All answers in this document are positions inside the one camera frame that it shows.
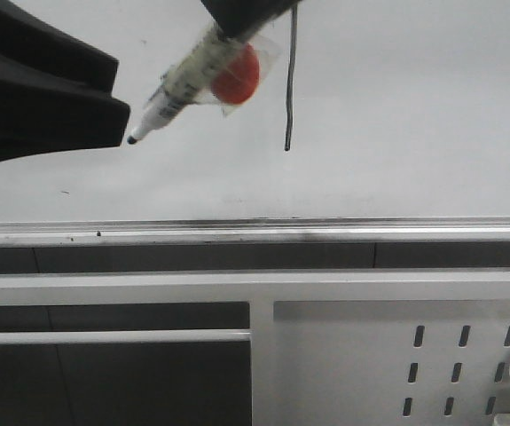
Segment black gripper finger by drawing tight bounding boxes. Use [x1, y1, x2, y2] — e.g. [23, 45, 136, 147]
[0, 1, 119, 93]
[200, 0, 300, 38]
[0, 47, 129, 162]

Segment white taped black whiteboard marker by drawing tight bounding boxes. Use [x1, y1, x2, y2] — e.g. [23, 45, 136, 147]
[127, 22, 281, 145]

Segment white whiteboard with aluminium frame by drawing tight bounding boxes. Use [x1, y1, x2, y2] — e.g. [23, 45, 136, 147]
[0, 1, 510, 240]

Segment grey perforated stand panel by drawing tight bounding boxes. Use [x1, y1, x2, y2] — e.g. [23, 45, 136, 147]
[0, 241, 510, 425]

